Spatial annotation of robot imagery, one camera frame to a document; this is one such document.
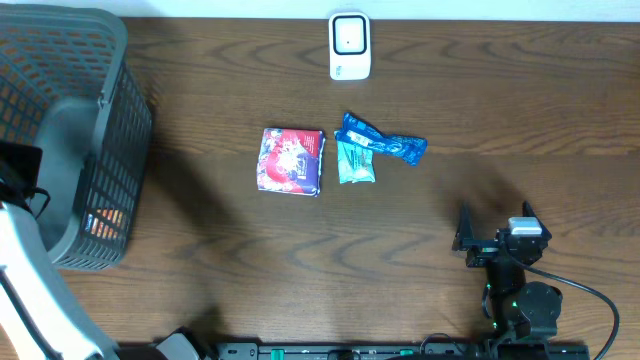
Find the teal snack packet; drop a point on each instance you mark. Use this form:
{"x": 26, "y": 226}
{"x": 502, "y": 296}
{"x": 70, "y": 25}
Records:
{"x": 355, "y": 163}

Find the red purple snack packet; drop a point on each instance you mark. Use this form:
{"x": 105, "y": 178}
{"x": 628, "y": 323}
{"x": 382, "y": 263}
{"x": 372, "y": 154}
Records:
{"x": 290, "y": 161}

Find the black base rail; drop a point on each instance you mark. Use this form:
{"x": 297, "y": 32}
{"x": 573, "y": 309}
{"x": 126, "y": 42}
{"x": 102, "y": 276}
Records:
{"x": 184, "y": 344}

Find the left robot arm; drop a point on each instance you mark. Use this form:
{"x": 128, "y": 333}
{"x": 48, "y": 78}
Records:
{"x": 40, "y": 316}

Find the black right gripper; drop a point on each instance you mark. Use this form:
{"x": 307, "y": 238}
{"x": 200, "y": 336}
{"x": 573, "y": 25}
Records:
{"x": 484, "y": 250}

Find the grey plastic mesh basket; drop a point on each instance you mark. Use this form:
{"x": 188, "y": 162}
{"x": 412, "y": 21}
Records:
{"x": 66, "y": 89}

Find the small orange box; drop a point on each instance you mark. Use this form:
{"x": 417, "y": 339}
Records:
{"x": 106, "y": 224}

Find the blue cookie packet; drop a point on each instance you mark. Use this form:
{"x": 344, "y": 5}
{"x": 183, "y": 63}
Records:
{"x": 358, "y": 132}

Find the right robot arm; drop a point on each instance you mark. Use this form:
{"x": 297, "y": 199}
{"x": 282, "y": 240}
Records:
{"x": 524, "y": 313}

